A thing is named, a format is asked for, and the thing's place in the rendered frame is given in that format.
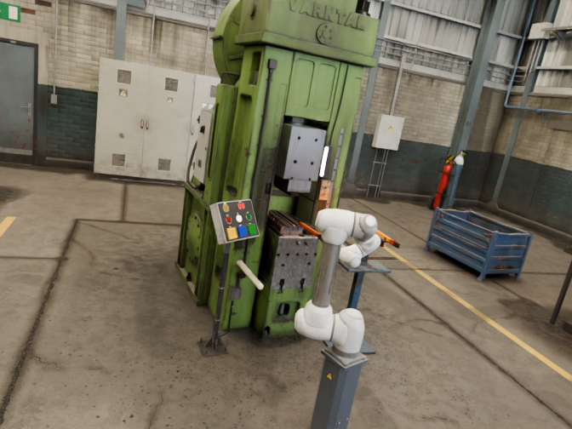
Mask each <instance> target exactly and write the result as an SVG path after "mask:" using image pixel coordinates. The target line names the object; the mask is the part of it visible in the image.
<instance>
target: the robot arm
mask: <svg viewBox="0 0 572 429"><path fill-rule="evenodd" d="M315 227H316V228H317V230H318V231H319V232H321V234H322V235H320V239H321V240H322V244H323V246H322V250H321V254H320V260H319V264H318V269H317V277H316V282H315V286H314V290H313V295H312V299H311V300H310V301H308V302H307V303H306V306H305V308H301V309H300V310H298V312H297V313H296V314H295V330H296V331H297V332H298V333H299V334H301V335H304V336H305V337H308V338H311V339H314V340H324V341H330V342H332V343H334V344H333V345H332V346H327V347H325V348H324V351H325V352H327V353H328V354H330V355H331V356H332V357H334V358H335V359H336V360H338V361H339V362H340V363H341V364H342V365H343V366H345V367H347V366H348V365H349V364H352V363H355V362H358V361H361V360H365V359H366V356H365V355H363V354H362V353H361V352H360V349H362V342H363V335H364V321H363V316H362V314H361V312H359V311H357V310H355V309H351V308H348V309H344V310H342V311H341V312H340V313H338V314H332V307H331V305H330V304H329V302H330V297H331V294H332V289H333V285H334V280H335V274H336V269H337V265H338V260H339V259H340V260H341V261H342V262H343V263H344V264H346V265H347V266H350V267H357V266H359V265H360V263H361V258H363V257H364V256H365V255H368V254H370V253H371V252H373V251H374V250H376V249H377V248H378V247H379V246H380V237H379V236H378V235H376V234H375V233H376V231H377V220H376V218H375V217H374V216H373V215H371V214H359V213H354V212H351V211H348V210H344V209H323V210H321V211H319V212H318V214H317V218H316V222H315ZM347 237H354V241H355V243H354V244H353V245H351V246H349V247H346V246H345V245H343V243H344V242H345V241H346V238H347Z"/></svg>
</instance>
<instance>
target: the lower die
mask: <svg viewBox="0 0 572 429"><path fill-rule="evenodd" d="M274 210H277V209H272V210H269V212H270V213H271V214H269V215H268V223H269V221H270V224H271V223H272V226H273V225H274V227H275V228H276V225H277V230H279V231H280V232H281V233H282V234H283V235H299V234H302V231H303V227H302V226H300V225H298V224H299V223H298V222H297V221H296V220H294V219H293V218H291V217H290V216H288V215H287V214H285V213H284V212H283V211H282V210H277V211H278V212H280V213H281V214H283V215H284V216H286V217H287V218H289V219H290V220H292V221H293V222H294V223H295V224H296V225H297V226H294V225H293V224H292V223H290V222H289V221H288V220H286V219H284V218H283V217H282V216H281V215H280V214H278V213H277V212H275V211H274ZM271 215H274V216H276V217H277V219H276V217H274V218H272V217H273V216H271ZM270 216H271V219H270ZM275 219H276V220H275ZM274 220H275V224H274ZM280 221H281V223H280ZM289 233H290V234H289Z"/></svg>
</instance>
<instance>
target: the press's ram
mask: <svg viewBox="0 0 572 429"><path fill-rule="evenodd" d="M325 135H326V130H322V129H317V128H313V127H310V126H307V125H304V124H303V126H300V125H294V124H289V123H286V122H283V128H282V133H281V139H280V145H279V150H278V155H277V166H276V171H275V174H276V175H278V176H279V177H281V178H283V179H289V180H290V179H292V180H310V181H317V177H318V172H319V167H320V163H321V157H322V153H323V144H324V140H325Z"/></svg>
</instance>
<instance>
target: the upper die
mask: <svg viewBox="0 0 572 429"><path fill-rule="evenodd" d="M273 183H274V184H276V185H277V186H280V187H281V188H283V189H284V190H285V191H287V192H310V188H311V183H312V182H311V181H310V180H292V179H290V180H289V179H283V178H281V177H279V176H278V175H276V174H275V176H274V181H273Z"/></svg>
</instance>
